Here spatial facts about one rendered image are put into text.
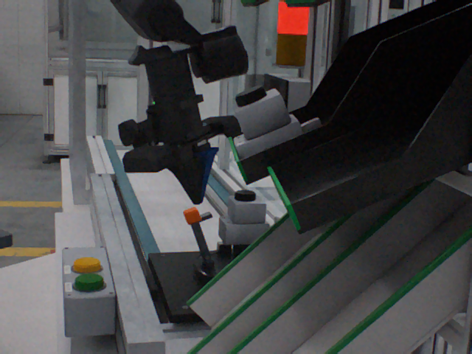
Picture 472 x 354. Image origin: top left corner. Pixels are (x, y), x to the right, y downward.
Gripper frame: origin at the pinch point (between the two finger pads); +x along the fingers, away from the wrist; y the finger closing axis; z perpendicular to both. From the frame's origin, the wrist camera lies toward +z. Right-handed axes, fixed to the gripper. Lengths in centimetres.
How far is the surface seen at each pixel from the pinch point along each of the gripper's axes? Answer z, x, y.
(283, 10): -0.5, -18.6, -29.0
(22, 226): 311, 90, -180
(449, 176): -43.6, -6.6, 19.2
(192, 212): 0.8, 4.5, 0.5
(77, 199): 75, 18, -40
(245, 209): -4.7, 5.8, -4.1
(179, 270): 6.6, 13.9, -0.2
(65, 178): 98, 18, -56
